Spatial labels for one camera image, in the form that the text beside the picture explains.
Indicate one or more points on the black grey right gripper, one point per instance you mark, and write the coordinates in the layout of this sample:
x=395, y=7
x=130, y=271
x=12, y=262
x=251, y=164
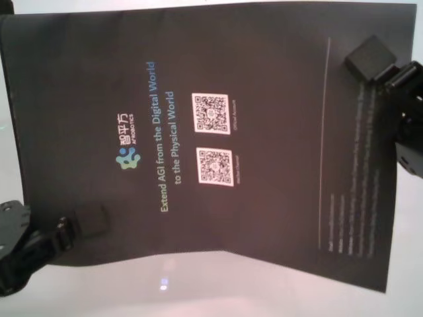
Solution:
x=411, y=132

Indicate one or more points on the black printed poster sheet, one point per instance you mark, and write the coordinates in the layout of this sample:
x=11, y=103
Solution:
x=264, y=165

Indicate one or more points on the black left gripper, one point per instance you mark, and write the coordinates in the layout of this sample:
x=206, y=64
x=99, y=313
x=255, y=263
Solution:
x=16, y=244

